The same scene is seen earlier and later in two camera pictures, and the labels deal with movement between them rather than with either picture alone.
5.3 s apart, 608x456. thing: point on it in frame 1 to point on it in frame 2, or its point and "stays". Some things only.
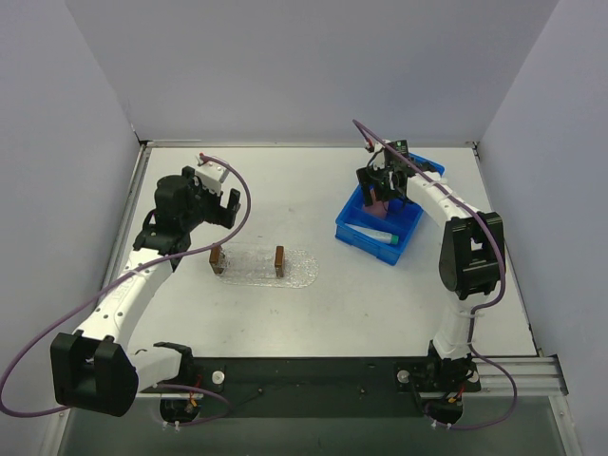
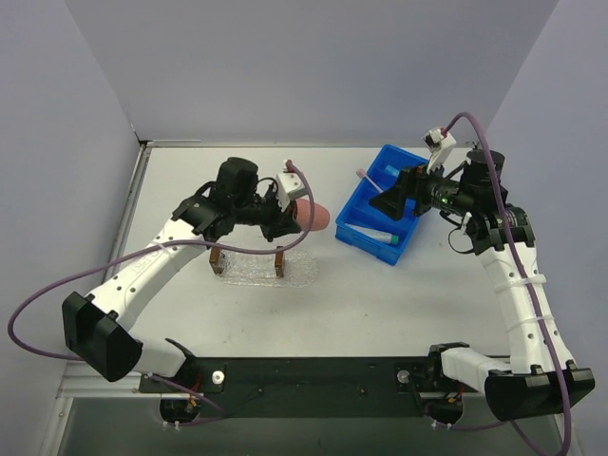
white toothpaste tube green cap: (374, 235) stays
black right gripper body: (377, 178) to (413, 188)
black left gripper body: (220, 209) to (280, 224)
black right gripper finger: (367, 180) to (391, 202)
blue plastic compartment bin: (400, 220) stays
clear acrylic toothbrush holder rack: (248, 260) stays
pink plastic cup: (377, 208) to (321, 216)
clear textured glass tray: (256, 267) stays
